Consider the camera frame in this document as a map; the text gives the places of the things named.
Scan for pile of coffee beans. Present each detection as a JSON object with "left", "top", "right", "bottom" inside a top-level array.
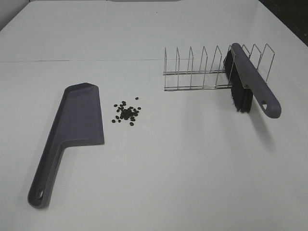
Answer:
[{"left": 111, "top": 101, "right": 142, "bottom": 127}]

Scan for grey plastic dustpan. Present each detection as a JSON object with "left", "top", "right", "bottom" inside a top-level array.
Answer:
[{"left": 27, "top": 83, "right": 104, "bottom": 209}]

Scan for grey brush black bristles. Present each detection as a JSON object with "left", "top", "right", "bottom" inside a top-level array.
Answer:
[{"left": 224, "top": 43, "right": 282, "bottom": 118}]

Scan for metal wire rack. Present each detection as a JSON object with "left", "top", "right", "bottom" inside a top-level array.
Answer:
[{"left": 162, "top": 44, "right": 276, "bottom": 91}]

